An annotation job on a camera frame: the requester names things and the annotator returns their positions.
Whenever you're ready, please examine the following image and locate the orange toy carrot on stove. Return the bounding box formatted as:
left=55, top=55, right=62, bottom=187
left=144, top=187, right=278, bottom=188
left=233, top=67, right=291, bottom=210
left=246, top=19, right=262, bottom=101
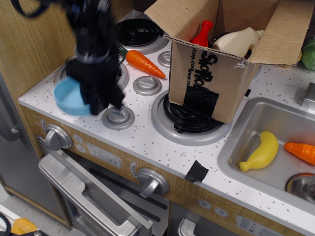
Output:
left=118, top=46, right=166, bottom=79

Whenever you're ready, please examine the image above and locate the silver stovetop knob front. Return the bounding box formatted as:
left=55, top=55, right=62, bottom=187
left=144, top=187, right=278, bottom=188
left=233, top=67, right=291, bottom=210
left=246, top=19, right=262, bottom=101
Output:
left=102, top=107, right=135, bottom=130

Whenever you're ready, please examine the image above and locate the silver stovetop knob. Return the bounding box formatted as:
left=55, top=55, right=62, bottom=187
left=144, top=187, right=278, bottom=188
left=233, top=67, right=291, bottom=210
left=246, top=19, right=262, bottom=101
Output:
left=133, top=76, right=162, bottom=96
left=102, top=107, right=135, bottom=130
left=157, top=51, right=171, bottom=68

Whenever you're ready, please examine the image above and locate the brown cardboard box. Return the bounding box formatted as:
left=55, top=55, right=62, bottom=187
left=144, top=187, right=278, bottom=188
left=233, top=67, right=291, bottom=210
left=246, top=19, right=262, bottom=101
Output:
left=145, top=0, right=315, bottom=123

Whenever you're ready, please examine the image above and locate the silver oven dial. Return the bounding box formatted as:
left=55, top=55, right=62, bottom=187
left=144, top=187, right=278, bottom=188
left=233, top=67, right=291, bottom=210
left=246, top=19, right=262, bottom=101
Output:
left=45, top=124, right=73, bottom=151
left=137, top=168, right=170, bottom=198

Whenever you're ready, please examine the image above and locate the orange toy carrot in sink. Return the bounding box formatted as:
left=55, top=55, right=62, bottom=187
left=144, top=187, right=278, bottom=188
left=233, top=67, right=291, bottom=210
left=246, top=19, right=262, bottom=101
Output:
left=284, top=142, right=315, bottom=165

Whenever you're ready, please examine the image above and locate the grey toy fridge door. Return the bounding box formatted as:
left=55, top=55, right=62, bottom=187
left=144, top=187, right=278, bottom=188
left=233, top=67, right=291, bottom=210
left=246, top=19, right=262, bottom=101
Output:
left=0, top=79, right=65, bottom=221

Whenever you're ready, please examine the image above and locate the cream toy milk jug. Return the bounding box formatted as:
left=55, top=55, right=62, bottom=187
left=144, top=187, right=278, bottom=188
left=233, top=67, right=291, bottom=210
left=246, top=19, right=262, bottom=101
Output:
left=213, top=27, right=264, bottom=58

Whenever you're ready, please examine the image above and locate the green toy cabbage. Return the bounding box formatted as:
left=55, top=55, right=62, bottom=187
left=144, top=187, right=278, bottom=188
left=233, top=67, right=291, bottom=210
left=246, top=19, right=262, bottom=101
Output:
left=301, top=39, right=315, bottom=71

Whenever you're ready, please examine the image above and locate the black cable on floor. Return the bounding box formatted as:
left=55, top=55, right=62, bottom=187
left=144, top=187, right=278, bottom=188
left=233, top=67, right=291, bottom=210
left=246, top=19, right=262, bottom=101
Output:
left=0, top=212, right=12, bottom=236

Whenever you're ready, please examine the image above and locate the silver dishwasher handle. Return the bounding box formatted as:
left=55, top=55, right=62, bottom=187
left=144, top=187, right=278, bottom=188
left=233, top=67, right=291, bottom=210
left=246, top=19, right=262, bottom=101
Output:
left=177, top=218, right=196, bottom=236

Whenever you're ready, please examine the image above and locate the yellow object on floor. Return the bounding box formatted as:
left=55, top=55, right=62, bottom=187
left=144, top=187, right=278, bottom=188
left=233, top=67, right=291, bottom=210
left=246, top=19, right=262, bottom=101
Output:
left=10, top=218, right=37, bottom=235

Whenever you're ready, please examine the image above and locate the black back-left burner coil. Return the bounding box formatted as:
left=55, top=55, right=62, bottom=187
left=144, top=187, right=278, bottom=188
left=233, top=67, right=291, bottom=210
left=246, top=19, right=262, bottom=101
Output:
left=117, top=19, right=164, bottom=46

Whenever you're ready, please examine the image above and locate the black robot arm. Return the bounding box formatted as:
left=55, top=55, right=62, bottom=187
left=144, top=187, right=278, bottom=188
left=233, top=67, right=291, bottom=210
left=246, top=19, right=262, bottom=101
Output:
left=55, top=0, right=125, bottom=115

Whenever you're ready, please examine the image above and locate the light blue plastic bowl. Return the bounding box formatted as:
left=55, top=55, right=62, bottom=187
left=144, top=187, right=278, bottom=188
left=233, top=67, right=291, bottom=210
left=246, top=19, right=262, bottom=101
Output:
left=54, top=76, right=91, bottom=116

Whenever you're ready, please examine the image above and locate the black tape piece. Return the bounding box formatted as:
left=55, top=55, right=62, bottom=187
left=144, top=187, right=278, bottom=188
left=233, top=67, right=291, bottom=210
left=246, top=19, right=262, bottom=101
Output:
left=185, top=160, right=209, bottom=183

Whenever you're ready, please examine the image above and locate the yellow toy banana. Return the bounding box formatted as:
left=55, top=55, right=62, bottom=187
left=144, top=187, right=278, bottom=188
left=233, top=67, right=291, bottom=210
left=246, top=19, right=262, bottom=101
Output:
left=239, top=131, right=279, bottom=172

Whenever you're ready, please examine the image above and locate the black front-right burner coil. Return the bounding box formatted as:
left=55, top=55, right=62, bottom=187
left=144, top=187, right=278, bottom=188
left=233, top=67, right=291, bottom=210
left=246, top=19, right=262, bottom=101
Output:
left=163, top=94, right=223, bottom=133

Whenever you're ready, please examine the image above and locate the silver oven door handle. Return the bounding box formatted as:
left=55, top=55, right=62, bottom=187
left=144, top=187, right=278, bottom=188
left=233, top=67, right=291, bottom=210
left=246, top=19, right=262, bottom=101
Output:
left=39, top=153, right=152, bottom=236

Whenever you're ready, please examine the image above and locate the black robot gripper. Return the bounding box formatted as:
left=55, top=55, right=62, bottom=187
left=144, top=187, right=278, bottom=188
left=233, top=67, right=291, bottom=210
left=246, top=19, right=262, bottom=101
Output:
left=66, top=53, right=125, bottom=115

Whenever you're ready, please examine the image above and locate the silver oven dial right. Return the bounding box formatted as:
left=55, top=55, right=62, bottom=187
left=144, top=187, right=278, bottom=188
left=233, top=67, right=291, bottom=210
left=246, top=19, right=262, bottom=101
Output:
left=137, top=168, right=170, bottom=198

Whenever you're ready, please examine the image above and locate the silver pot in sink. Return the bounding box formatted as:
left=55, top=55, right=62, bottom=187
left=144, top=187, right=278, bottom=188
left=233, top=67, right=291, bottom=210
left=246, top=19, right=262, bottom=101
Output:
left=286, top=173, right=315, bottom=204

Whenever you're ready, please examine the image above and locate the silver stovetop knob middle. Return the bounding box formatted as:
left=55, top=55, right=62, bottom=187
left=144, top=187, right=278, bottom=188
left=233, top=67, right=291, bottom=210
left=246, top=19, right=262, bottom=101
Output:
left=133, top=76, right=162, bottom=96

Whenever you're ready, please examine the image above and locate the red toy ketchup bottle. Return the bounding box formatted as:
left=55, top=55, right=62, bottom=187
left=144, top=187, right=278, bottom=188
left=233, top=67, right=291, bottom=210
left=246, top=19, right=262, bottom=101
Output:
left=190, top=20, right=213, bottom=47

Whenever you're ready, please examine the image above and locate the silver faucet base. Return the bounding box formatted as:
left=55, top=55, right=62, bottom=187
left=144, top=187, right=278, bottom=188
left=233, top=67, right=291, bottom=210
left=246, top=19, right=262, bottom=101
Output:
left=301, top=83, right=315, bottom=111

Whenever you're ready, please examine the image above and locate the silver stovetop knob back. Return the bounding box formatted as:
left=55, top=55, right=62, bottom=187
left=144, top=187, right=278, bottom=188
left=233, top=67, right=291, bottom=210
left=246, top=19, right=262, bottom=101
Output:
left=157, top=51, right=171, bottom=68

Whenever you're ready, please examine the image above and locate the silver toy sink basin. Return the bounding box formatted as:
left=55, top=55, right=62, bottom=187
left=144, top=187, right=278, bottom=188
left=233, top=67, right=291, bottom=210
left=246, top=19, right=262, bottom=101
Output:
left=218, top=98, right=315, bottom=214

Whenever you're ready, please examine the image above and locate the silver oven dial left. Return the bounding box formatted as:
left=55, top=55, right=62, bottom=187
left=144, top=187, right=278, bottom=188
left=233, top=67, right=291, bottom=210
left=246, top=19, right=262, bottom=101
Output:
left=45, top=124, right=73, bottom=151

